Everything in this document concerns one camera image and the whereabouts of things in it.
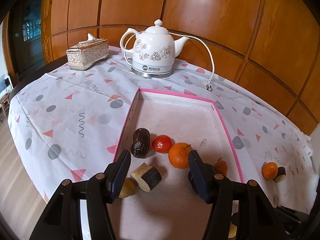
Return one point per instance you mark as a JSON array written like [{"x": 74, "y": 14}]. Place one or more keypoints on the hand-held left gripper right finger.
[{"x": 200, "y": 177}]

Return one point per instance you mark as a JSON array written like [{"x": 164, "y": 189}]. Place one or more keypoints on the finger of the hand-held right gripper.
[{"x": 235, "y": 218}]

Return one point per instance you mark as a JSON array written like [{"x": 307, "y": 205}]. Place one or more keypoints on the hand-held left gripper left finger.
[{"x": 121, "y": 172}]

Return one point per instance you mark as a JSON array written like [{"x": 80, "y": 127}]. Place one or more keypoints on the small yellow fruit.
[
  {"x": 126, "y": 191},
  {"x": 232, "y": 230}
]

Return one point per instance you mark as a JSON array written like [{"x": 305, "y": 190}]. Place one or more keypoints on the tiny orange kumquat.
[{"x": 221, "y": 168}]

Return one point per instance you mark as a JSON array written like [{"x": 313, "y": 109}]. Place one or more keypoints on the pale-faced cut sugarcane piece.
[{"x": 146, "y": 177}]

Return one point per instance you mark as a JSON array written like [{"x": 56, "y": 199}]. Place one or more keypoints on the large orange with stem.
[{"x": 178, "y": 156}]

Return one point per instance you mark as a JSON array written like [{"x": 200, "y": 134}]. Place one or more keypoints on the large dark sugarcane piece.
[{"x": 140, "y": 142}]

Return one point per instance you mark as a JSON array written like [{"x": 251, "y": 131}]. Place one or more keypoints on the red tomato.
[{"x": 162, "y": 143}]

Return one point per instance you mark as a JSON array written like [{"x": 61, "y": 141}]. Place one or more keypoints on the pink shallow box tray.
[{"x": 175, "y": 120}]

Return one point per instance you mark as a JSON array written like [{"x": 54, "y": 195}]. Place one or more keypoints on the orange mandarin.
[{"x": 269, "y": 171}]

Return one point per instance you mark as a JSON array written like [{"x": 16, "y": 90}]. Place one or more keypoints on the white patterned tablecloth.
[{"x": 75, "y": 105}]

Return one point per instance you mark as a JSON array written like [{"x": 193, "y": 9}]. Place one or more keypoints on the chrome kettle base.
[{"x": 152, "y": 74}]

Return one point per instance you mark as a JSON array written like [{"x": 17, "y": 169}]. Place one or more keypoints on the silver embossed tissue box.
[{"x": 87, "y": 53}]

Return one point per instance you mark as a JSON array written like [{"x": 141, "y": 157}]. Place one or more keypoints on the white floral ceramic kettle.
[{"x": 155, "y": 47}]

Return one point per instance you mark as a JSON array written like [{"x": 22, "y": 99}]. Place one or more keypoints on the wooden stool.
[{"x": 5, "y": 103}]

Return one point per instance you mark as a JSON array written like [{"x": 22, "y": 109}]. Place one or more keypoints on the dark glass door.
[{"x": 30, "y": 30}]

